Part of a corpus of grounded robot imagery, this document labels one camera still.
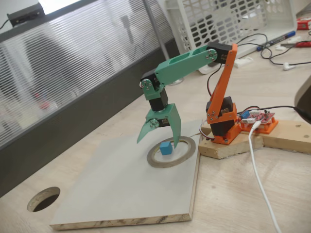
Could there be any servo wire along upper arm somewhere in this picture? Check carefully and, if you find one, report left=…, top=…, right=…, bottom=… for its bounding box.
left=207, top=68, right=223, bottom=97

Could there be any red small box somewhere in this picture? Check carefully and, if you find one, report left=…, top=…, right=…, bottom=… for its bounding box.
left=296, top=18, right=311, bottom=31

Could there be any long wooden plank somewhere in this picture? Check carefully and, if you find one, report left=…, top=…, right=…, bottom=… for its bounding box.
left=262, top=118, right=311, bottom=154

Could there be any white usb cable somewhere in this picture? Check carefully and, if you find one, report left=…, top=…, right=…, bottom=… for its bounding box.
left=247, top=121, right=282, bottom=233

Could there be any servo wire at arm base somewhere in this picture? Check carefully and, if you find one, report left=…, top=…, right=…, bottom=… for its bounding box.
left=199, top=120, right=216, bottom=142

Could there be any black marker pen blue cap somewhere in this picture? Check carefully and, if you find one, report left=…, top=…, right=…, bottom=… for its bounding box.
left=257, top=31, right=296, bottom=51

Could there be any grey ring of tape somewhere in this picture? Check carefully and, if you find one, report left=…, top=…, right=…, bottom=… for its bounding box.
left=146, top=136, right=196, bottom=168

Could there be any wooden block under arm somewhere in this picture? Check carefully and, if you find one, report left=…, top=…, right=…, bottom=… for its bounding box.
left=198, top=121, right=264, bottom=160

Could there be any orange controller board mount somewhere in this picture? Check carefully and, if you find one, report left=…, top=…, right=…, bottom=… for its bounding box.
left=239, top=116, right=279, bottom=135

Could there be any white laminated chipboard panel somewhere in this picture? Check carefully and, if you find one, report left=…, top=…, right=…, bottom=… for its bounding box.
left=49, top=118, right=202, bottom=231

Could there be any thin black desk cable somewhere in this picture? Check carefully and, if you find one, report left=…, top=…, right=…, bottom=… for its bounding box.
left=234, top=33, right=311, bottom=66

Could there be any red handled hand tool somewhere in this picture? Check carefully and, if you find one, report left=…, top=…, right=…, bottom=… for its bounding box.
left=280, top=40, right=311, bottom=49

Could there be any blue cube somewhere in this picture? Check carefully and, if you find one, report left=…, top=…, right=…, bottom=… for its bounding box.
left=159, top=142, right=174, bottom=156

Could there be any dark rounded object beige rim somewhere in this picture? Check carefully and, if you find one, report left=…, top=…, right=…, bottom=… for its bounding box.
left=294, top=75, right=311, bottom=122

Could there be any black power cable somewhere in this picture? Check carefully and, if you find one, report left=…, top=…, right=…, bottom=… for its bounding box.
left=261, top=105, right=311, bottom=121

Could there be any white plastic bracket piece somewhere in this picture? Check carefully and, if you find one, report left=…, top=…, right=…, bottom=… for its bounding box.
left=234, top=57, right=253, bottom=68

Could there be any white plastic lattice basket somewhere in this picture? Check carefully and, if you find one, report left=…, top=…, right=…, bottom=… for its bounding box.
left=165, top=0, right=298, bottom=75

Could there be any red controller circuit board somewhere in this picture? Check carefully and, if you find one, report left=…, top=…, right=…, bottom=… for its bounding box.
left=240, top=109, right=276, bottom=125

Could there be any ribbed translucent desk partition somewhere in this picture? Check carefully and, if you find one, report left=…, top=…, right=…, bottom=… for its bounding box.
left=0, top=0, right=180, bottom=199

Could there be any black device box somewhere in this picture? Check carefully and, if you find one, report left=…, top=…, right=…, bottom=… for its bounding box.
left=6, top=2, right=45, bottom=27

